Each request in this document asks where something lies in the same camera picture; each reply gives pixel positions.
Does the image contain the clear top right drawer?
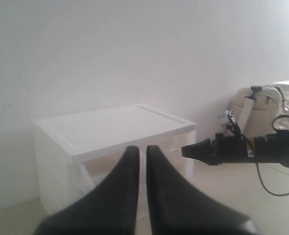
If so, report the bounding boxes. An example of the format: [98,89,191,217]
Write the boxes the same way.
[159,134,192,179]

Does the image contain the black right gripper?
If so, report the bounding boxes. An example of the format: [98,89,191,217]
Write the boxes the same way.
[181,133,256,165]

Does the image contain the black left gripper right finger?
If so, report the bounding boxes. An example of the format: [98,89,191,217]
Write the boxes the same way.
[146,145,261,235]

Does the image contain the white plastic drawer cabinet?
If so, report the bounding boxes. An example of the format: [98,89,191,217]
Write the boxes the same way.
[33,104,196,219]

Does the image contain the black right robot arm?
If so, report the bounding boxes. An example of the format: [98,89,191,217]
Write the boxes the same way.
[181,130,289,168]

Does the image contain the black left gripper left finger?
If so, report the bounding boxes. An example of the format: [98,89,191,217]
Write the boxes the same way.
[34,146,140,235]

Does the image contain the beige bag in background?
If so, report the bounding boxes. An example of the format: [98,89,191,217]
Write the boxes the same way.
[228,80,289,138]

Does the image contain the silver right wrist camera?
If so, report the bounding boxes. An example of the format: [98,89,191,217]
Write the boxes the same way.
[217,110,241,135]

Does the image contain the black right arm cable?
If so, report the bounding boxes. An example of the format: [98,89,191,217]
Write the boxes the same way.
[256,115,289,196]

